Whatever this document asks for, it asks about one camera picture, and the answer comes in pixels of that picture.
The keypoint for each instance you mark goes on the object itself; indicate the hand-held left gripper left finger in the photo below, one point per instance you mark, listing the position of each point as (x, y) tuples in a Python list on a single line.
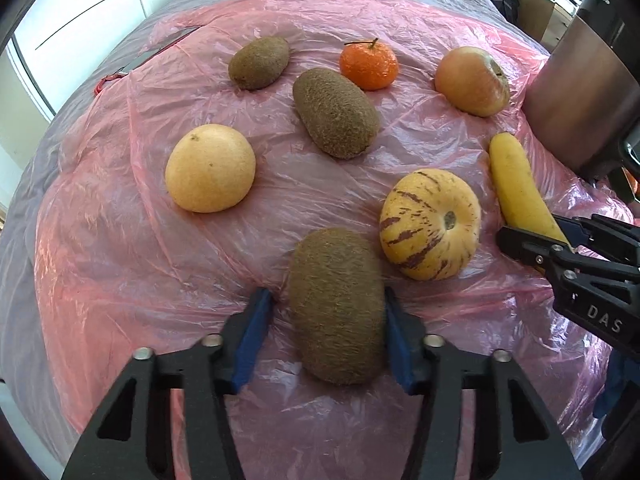
[(250, 345)]

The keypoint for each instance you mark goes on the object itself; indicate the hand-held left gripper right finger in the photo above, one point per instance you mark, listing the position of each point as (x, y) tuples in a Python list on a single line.
[(400, 350)]

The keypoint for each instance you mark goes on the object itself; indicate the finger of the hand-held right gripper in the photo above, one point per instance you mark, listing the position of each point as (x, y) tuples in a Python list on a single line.
[(610, 240), (525, 249)]

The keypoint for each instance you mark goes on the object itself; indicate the yellow banana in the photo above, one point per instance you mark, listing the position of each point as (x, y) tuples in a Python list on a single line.
[(517, 185)]

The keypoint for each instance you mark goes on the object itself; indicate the brown kiwi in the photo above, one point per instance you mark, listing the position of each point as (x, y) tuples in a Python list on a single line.
[(257, 62), (335, 310), (335, 112)]

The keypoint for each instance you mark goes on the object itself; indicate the yellow striped melon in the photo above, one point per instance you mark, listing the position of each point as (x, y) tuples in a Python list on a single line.
[(430, 225)]

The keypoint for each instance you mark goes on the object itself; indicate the red-yellow apple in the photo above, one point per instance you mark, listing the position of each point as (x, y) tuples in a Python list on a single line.
[(470, 82)]

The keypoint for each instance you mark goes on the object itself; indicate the yellow orange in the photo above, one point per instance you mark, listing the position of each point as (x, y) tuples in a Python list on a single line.
[(210, 170)]

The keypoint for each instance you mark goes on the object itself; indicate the orange mandarin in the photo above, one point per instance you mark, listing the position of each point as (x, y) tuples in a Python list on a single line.
[(370, 67)]

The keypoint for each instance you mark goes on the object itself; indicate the blue patterned clothing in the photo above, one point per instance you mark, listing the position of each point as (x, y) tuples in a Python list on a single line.
[(620, 390)]

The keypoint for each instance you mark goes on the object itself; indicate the pink plastic sheet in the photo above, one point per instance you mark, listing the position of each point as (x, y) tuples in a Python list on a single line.
[(150, 270)]

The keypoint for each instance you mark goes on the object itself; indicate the grey bed sheet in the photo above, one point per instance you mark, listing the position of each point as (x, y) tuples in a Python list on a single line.
[(25, 285)]

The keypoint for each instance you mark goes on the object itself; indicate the wooden dresser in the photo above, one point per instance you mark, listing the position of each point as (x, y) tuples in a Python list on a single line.
[(540, 15)]

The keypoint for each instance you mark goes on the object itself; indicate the white wardrobe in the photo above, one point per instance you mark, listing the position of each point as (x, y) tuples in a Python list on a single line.
[(100, 10)]

